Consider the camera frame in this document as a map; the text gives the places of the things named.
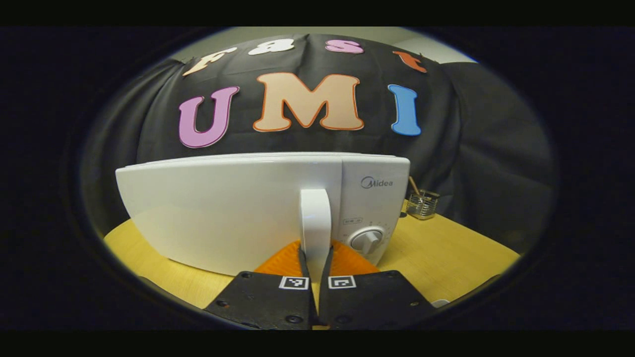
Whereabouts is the white microwave oven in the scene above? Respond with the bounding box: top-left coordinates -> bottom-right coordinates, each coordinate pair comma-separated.
115,152 -> 411,278

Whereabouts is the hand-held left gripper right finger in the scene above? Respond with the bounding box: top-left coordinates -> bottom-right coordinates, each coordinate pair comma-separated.
317,240 -> 437,331

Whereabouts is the clear glass holder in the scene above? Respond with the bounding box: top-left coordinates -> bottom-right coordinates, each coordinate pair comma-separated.
407,190 -> 440,220

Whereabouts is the black backdrop cloth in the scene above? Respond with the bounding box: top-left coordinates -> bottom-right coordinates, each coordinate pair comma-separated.
82,34 -> 554,248

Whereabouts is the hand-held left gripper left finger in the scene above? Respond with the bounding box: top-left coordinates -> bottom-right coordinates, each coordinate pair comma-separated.
202,240 -> 319,331

